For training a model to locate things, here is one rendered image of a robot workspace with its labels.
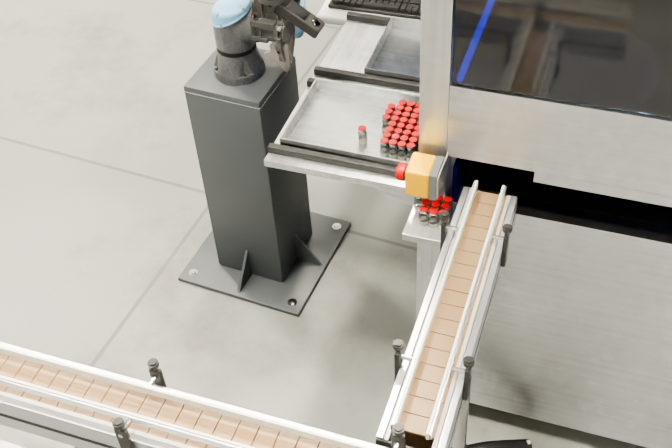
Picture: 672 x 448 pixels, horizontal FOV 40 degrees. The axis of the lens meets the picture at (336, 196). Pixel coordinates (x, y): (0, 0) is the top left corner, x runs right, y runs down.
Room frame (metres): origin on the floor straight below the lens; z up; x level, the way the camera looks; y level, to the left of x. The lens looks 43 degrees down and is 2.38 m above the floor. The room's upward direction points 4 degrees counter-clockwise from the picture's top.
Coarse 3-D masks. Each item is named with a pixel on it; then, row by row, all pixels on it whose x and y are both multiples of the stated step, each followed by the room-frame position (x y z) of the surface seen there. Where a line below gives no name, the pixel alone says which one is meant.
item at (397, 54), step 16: (384, 32) 2.21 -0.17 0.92; (400, 32) 2.26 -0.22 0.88; (416, 32) 2.25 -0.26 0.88; (384, 48) 2.18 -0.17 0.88; (400, 48) 2.18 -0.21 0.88; (416, 48) 2.17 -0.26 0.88; (368, 64) 2.07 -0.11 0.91; (384, 64) 2.11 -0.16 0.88; (400, 64) 2.10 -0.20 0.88; (416, 64) 2.09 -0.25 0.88; (416, 80) 2.00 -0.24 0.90
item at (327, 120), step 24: (312, 96) 1.98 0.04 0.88; (336, 96) 1.97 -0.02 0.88; (360, 96) 1.97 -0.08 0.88; (384, 96) 1.94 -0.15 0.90; (408, 96) 1.92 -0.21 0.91; (312, 120) 1.88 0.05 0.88; (336, 120) 1.87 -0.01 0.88; (360, 120) 1.87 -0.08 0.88; (288, 144) 1.77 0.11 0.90; (312, 144) 1.74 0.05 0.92; (336, 144) 1.78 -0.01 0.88; (360, 144) 1.77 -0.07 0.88
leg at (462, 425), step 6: (468, 396) 1.31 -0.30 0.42; (468, 402) 1.32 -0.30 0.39; (462, 408) 1.31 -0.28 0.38; (468, 408) 1.32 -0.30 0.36; (462, 414) 1.31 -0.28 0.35; (468, 414) 1.32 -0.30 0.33; (462, 420) 1.31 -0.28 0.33; (462, 426) 1.31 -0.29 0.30; (456, 432) 1.31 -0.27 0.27; (462, 432) 1.31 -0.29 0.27; (456, 438) 1.31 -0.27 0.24; (462, 438) 1.31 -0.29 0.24; (456, 444) 1.31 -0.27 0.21; (462, 444) 1.31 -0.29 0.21
